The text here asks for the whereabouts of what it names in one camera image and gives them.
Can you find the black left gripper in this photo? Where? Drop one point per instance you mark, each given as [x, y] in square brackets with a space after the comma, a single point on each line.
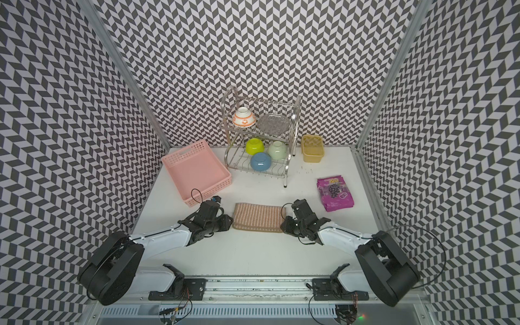
[226, 225]

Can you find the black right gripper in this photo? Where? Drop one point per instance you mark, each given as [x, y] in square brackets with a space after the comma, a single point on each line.
[287, 227]

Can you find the striped brown dishcloth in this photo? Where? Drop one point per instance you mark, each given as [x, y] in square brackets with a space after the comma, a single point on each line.
[258, 218]

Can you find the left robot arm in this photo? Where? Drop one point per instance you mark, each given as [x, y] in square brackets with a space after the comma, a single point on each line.
[115, 268]

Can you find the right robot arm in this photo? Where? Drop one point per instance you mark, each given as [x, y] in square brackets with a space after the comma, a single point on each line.
[386, 270]

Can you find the pink plastic basket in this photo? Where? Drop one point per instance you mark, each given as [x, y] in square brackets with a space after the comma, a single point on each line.
[196, 172]

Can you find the purple blackcurrant gummy bag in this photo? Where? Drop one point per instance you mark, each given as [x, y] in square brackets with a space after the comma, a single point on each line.
[334, 193]

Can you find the blue bowl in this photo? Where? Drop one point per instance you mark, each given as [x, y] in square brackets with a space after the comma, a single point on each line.
[261, 162]

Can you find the pale green bowl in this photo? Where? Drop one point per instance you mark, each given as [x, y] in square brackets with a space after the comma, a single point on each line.
[277, 150]

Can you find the lime green bowl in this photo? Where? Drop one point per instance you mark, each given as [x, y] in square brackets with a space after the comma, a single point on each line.
[254, 146]

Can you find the yellow plastic container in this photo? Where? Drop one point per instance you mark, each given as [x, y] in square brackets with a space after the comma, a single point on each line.
[312, 148]

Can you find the silver metal dish rack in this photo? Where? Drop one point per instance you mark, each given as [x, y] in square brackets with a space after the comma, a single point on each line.
[235, 156]

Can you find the grey patterned plate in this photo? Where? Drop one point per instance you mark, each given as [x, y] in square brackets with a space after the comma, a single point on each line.
[273, 124]

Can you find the white orange patterned bowl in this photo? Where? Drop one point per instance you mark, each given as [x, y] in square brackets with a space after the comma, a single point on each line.
[243, 118]

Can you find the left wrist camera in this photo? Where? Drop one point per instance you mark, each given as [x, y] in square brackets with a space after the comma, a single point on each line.
[216, 199]

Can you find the aluminium front rail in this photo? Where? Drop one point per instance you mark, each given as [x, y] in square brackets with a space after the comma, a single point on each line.
[225, 288]

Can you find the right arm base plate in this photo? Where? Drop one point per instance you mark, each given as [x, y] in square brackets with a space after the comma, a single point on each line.
[328, 289]

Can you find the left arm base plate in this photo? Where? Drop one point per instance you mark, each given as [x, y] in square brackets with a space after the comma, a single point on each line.
[180, 287]

